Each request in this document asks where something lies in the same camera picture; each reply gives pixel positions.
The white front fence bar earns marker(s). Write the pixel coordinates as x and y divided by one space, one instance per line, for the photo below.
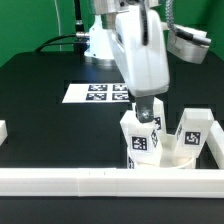
112 182

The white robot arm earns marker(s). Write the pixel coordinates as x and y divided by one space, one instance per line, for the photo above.
105 11

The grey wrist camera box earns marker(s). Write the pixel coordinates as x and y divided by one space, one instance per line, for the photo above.
194 50

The white round stool seat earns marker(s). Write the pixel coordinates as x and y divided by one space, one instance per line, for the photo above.
167 160

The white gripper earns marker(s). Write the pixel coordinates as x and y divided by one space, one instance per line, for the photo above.
143 68

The white marker sheet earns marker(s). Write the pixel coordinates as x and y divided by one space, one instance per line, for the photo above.
96 93

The white left fence bar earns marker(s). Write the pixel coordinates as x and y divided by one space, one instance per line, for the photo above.
3 131

